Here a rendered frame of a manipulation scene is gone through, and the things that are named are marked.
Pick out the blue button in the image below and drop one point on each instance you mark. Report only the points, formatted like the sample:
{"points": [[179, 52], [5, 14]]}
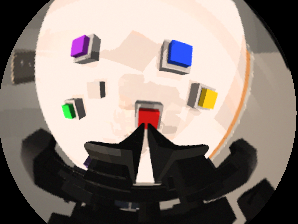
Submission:
{"points": [[176, 57]]}

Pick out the yellow button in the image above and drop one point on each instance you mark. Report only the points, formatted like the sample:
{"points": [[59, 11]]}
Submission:
{"points": [[201, 96]]}

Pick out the red button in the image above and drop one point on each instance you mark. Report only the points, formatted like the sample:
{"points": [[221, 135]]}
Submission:
{"points": [[148, 112]]}

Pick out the purple button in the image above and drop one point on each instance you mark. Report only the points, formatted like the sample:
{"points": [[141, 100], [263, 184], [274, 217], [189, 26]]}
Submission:
{"points": [[86, 49]]}

